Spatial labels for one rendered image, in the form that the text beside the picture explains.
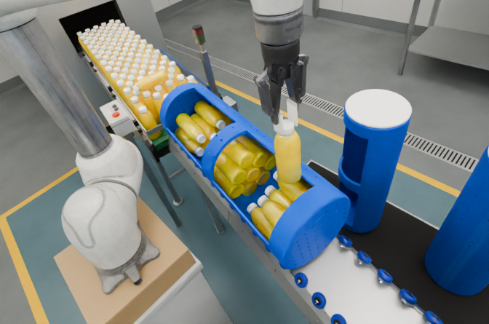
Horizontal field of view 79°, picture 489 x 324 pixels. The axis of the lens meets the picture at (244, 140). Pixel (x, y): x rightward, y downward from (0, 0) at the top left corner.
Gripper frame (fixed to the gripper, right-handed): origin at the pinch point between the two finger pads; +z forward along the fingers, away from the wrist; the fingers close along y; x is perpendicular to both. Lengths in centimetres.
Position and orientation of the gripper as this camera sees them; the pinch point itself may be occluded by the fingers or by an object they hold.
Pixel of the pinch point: (285, 117)
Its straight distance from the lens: 71.8
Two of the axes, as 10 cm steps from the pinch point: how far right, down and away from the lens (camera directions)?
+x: -5.8, -5.0, 6.4
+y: 8.0, -4.9, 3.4
